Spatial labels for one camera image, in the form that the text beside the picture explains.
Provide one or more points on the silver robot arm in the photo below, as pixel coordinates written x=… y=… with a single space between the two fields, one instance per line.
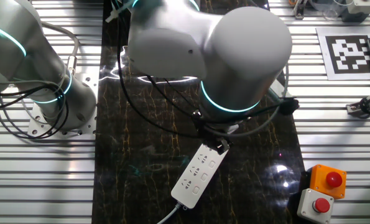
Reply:
x=203 y=46

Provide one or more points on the black marble pattern mat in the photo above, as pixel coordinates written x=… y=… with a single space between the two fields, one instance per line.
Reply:
x=135 y=149

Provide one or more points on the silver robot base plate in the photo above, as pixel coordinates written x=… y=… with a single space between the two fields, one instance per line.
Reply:
x=88 y=93

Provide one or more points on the metal camera stand bracket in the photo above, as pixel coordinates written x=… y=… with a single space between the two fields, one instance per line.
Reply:
x=363 y=107

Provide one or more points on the white power strip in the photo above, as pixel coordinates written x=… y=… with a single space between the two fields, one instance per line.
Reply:
x=197 y=177

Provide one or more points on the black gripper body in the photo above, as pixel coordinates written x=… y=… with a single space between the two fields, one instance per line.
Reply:
x=214 y=127

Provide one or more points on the orange emergency stop box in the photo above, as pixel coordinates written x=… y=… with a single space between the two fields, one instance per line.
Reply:
x=323 y=183

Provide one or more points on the grey emergency stop box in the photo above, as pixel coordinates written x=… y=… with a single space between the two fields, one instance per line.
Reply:
x=312 y=207

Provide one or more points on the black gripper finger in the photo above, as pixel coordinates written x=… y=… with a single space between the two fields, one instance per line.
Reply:
x=227 y=143
x=219 y=146

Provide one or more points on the white box device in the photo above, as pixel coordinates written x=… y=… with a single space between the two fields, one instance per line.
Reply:
x=358 y=9

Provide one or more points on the printed fiducial marker sheet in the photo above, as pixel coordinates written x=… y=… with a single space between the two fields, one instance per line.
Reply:
x=343 y=53

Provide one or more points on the metal upright bracket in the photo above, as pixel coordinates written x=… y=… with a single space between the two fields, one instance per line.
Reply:
x=300 y=9

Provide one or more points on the clear plastic cup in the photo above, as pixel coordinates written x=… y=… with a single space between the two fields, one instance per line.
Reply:
x=326 y=11

